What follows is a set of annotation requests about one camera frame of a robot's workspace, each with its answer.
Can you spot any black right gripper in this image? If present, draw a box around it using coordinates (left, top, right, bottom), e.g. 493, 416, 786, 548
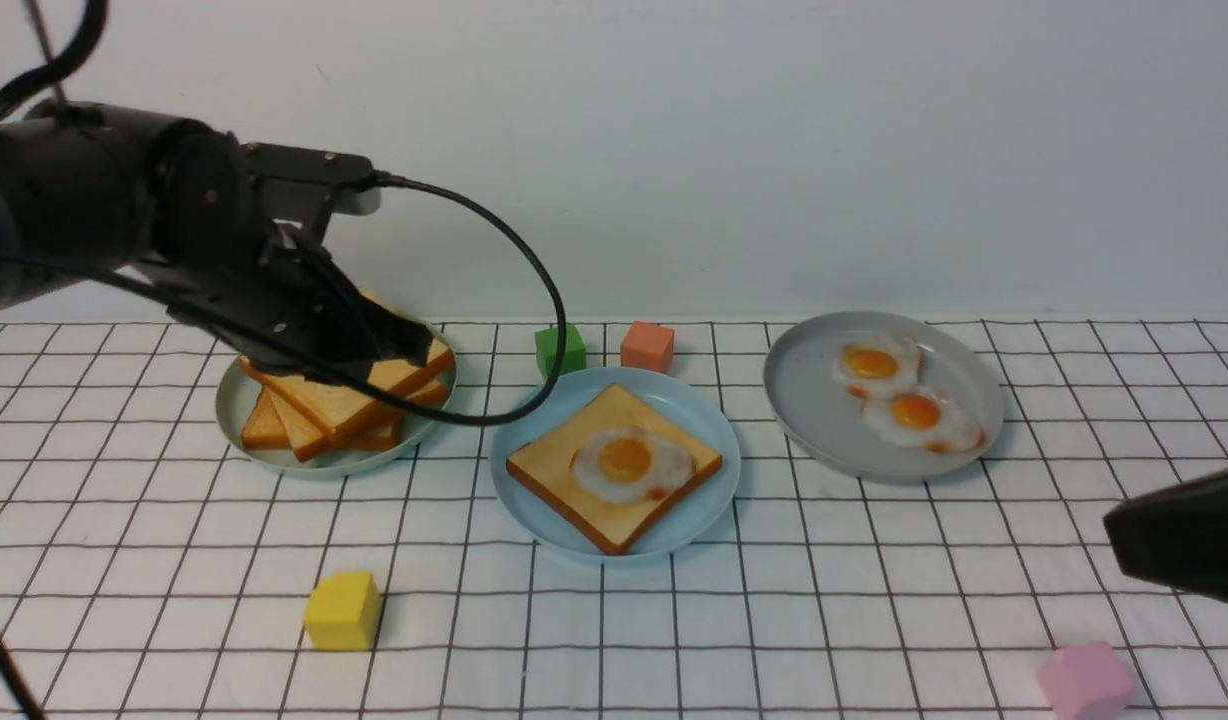
1103, 468, 1228, 605

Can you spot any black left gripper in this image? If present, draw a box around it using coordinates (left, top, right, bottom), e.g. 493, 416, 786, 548
138, 129, 433, 375

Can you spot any toast slice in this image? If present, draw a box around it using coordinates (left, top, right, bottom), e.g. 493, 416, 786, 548
242, 389, 405, 452
262, 389, 406, 462
505, 383, 725, 557
239, 334, 456, 445

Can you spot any fried egg top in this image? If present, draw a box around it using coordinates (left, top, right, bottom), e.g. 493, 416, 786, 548
570, 428, 696, 505

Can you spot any fried egg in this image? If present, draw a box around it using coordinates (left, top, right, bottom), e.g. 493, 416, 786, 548
833, 334, 923, 401
861, 386, 986, 455
570, 428, 696, 505

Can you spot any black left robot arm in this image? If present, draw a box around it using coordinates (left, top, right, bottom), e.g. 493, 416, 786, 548
0, 100, 433, 382

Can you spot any light green bread plate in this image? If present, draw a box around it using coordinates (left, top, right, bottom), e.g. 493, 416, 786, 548
215, 358, 433, 480

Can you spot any pink foam cube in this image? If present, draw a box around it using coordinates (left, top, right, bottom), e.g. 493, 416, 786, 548
1036, 643, 1138, 719

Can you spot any green foam cube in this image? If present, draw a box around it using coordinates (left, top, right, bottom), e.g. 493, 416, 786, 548
533, 324, 588, 381

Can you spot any orange foam cube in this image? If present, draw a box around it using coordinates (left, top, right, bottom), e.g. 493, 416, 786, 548
619, 322, 675, 374

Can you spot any yellow foam cube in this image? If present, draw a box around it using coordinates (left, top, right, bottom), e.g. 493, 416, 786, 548
302, 571, 384, 652

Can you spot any fried egg right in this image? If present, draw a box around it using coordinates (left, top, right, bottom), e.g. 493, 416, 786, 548
861, 386, 986, 455

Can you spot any light blue center plate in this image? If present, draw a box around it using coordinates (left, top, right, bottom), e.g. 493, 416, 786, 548
489, 366, 742, 562

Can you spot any checkered white tablecloth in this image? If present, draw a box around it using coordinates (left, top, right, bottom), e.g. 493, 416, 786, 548
0, 319, 1228, 719

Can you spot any fried egg left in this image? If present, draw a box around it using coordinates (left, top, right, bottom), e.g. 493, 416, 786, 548
833, 334, 923, 401

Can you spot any grey egg plate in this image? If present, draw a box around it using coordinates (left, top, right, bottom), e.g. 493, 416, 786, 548
764, 311, 1005, 483

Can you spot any black camera cable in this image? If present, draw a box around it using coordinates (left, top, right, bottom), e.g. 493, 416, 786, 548
0, 172, 569, 429

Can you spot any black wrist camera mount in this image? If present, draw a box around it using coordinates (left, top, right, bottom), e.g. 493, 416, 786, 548
244, 143, 381, 243

